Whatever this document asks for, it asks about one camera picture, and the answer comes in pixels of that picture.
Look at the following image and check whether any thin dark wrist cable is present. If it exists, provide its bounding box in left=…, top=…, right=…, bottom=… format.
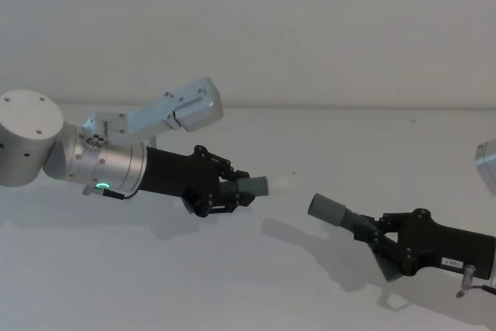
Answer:
left=454, top=264, right=496, bottom=299
left=81, top=185, right=141, bottom=202

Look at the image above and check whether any thin dark right wrist cable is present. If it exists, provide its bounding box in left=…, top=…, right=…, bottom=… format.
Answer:
left=454, top=264, right=496, bottom=299

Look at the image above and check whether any white table cloth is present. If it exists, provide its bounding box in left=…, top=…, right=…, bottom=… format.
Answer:
left=0, top=102, right=496, bottom=331

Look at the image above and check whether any thin dark left wrist cable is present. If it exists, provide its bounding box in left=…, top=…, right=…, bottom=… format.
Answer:
left=81, top=185, right=141, bottom=202

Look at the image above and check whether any grey tube with ribbed end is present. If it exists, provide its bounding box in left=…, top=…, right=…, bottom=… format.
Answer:
left=306, top=192, right=366, bottom=232

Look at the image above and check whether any short grey tube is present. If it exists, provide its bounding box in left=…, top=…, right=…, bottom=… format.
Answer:
left=219, top=175, right=270, bottom=198

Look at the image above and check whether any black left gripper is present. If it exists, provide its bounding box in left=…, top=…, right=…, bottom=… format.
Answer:
left=139, top=144, right=256, bottom=219

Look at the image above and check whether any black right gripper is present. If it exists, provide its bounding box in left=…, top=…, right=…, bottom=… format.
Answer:
left=353, top=208, right=496, bottom=283

